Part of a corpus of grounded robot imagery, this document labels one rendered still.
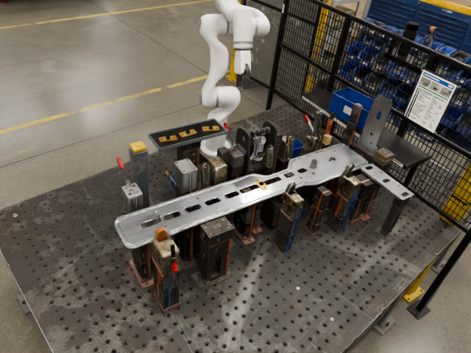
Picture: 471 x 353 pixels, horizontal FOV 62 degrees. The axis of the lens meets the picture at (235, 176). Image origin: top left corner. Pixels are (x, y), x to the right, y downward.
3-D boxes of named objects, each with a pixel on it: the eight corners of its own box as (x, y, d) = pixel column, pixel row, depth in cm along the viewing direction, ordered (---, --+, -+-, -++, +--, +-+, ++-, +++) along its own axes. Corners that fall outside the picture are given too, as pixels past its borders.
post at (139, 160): (139, 223, 203) (133, 155, 176) (133, 213, 208) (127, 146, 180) (152, 218, 207) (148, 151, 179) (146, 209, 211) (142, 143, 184)
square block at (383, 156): (365, 206, 231) (386, 157, 209) (356, 198, 236) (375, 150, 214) (374, 202, 235) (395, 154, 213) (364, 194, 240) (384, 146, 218)
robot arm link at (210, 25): (229, 110, 221) (201, 111, 217) (224, 104, 231) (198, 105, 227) (231, 15, 198) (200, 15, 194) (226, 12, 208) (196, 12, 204)
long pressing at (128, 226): (130, 256, 151) (130, 253, 150) (111, 219, 165) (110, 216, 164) (371, 164, 215) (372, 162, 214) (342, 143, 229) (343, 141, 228)
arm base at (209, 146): (194, 143, 247) (195, 119, 235) (219, 134, 256) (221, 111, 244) (210, 160, 236) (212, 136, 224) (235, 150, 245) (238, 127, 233)
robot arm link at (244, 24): (251, 41, 171) (230, 41, 169) (251, 8, 167) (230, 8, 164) (257, 41, 163) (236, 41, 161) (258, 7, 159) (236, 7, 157)
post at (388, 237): (387, 243, 210) (408, 204, 191) (372, 230, 216) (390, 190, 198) (395, 239, 213) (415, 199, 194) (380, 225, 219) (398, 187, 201)
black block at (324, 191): (312, 240, 206) (326, 199, 188) (300, 227, 213) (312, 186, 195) (324, 234, 210) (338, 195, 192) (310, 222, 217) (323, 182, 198)
